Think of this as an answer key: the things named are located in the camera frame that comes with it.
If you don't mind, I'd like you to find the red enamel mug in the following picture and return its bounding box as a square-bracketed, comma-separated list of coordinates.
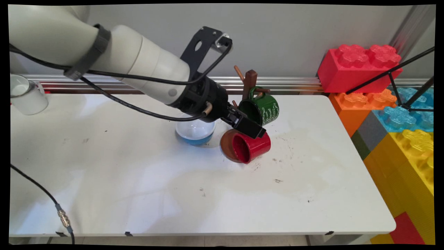
[231, 130, 272, 164]

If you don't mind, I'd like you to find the dark green toy brick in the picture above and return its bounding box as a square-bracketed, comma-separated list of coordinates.
[350, 130, 372, 161]

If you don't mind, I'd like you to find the large yellow toy brick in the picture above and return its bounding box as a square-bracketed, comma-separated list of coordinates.
[362, 129, 436, 245]

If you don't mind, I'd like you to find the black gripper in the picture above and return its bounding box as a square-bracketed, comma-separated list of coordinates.
[170, 71, 267, 139]

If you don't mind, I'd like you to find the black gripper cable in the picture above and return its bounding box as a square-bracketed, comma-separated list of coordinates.
[79, 77, 213, 122]

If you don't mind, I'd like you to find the large red toy brick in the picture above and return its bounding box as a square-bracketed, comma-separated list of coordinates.
[317, 44, 403, 94]

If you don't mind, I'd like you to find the black tripod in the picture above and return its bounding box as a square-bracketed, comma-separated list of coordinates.
[345, 47, 436, 113]

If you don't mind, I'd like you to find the light blue toy brick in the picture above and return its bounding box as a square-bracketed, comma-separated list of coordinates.
[373, 87, 434, 134]

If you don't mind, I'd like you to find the large orange toy brick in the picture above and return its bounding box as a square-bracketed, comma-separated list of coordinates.
[329, 90, 398, 138]

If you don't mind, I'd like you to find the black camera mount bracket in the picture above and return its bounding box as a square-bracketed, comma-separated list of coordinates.
[180, 26, 233, 82]

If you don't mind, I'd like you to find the slanted aluminium profile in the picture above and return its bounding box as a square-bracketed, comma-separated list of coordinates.
[388, 5, 436, 52]

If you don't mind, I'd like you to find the white bowl blue outside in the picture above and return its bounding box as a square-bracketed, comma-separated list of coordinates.
[175, 115, 216, 145]

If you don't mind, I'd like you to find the brown wooden mug tree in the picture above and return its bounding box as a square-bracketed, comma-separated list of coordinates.
[220, 65, 271, 164]

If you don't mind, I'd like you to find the grey velcro strap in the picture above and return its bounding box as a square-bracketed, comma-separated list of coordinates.
[63, 24, 111, 81]

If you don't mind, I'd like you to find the horizontal aluminium rail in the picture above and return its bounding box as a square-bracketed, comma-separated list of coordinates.
[10, 74, 434, 95]

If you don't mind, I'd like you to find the green enamel mug white lettering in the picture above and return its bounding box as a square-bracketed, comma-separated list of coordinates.
[239, 87, 280, 127]

